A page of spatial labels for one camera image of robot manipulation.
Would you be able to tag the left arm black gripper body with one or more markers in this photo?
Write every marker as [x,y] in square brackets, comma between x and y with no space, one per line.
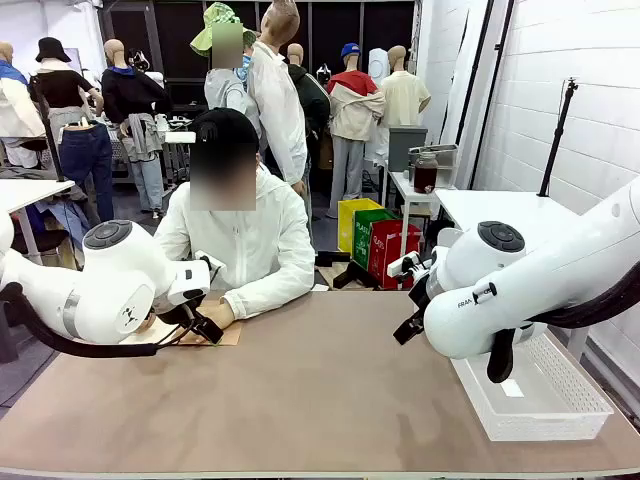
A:
[185,315]

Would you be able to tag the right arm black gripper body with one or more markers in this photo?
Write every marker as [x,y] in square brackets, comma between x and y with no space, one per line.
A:
[420,300]

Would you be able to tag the spiral notebook with brown cover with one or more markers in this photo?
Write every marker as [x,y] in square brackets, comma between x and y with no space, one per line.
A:
[227,337]

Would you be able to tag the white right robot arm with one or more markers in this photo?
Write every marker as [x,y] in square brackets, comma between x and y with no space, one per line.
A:
[525,280]

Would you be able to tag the person's left forearm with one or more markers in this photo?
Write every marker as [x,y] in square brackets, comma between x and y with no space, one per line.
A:
[270,300]

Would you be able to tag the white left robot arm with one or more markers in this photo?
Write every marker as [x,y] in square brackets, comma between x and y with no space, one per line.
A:
[115,270]

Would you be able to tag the person's left hand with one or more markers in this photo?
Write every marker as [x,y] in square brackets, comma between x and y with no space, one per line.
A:
[220,315]

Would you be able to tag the person's right hand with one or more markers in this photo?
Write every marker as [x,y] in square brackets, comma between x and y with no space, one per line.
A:
[146,322]

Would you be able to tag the red recycling bin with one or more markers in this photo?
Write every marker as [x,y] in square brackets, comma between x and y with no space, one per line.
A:
[390,250]

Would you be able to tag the black floor stand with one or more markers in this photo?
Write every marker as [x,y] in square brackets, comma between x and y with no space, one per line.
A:
[357,275]

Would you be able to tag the green recycling bin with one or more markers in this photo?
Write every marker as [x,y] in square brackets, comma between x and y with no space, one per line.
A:
[362,235]

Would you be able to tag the yellow recycling bin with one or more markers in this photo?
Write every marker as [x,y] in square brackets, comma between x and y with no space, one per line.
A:
[350,225]

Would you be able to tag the person's torso in white jacket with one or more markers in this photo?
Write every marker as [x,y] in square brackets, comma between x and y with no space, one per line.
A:
[260,235]

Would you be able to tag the small white basket sticker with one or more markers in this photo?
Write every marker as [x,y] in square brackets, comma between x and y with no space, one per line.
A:
[511,388]

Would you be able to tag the narrow white side table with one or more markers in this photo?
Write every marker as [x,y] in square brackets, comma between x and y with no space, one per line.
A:
[400,182]

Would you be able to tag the white work table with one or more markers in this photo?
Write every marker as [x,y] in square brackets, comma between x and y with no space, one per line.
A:
[500,205]

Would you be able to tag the brown glass jar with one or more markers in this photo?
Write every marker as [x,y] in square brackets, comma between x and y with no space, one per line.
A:
[425,175]

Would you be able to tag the grey box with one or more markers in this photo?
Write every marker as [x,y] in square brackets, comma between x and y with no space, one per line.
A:
[405,147]

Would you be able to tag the white perforated plastic basket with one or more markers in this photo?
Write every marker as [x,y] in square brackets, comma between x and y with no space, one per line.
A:
[550,425]

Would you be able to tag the white cap attachment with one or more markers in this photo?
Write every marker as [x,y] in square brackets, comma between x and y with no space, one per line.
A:
[180,137]

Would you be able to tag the black cap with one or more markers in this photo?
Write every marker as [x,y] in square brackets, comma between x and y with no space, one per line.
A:
[225,130]

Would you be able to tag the mannequin in cream shirt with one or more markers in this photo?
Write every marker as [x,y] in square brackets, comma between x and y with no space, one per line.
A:
[402,97]

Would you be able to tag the mannequin in red beige jacket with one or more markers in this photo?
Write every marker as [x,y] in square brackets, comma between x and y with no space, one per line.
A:
[352,105]

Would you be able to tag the black tripod pole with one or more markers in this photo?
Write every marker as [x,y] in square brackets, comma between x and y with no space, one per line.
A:
[555,140]

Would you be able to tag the figure in green checked hat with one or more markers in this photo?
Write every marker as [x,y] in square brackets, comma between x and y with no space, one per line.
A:
[225,95]

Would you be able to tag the black slanted stand pole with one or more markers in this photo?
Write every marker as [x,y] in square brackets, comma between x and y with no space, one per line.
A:
[50,135]

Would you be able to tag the mannequin in black sweater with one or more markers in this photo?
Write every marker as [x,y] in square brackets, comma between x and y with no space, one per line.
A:
[130,95]

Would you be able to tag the mannequin in dark green hoodie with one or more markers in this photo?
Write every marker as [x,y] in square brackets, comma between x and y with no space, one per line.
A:
[312,100]

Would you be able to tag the mannequin in white shirt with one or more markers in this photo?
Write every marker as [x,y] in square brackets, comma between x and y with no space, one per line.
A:
[275,100]

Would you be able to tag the black leaning pole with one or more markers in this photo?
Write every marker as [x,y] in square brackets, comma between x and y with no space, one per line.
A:
[475,65]
[495,75]

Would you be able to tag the white oval appliance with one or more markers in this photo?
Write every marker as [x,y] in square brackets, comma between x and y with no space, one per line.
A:
[377,65]

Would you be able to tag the mannequin with black hat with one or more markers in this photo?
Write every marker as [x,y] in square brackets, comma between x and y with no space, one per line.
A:
[60,87]

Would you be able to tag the mannequin in blue white jacket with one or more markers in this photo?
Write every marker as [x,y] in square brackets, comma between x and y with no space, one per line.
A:
[12,110]

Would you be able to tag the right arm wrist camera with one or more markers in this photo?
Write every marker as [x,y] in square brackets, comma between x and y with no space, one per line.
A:
[402,265]

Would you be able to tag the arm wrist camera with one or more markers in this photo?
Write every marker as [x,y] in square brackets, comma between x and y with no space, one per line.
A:
[210,262]
[402,265]

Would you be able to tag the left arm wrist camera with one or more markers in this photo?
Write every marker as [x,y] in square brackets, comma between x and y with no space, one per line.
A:
[210,262]

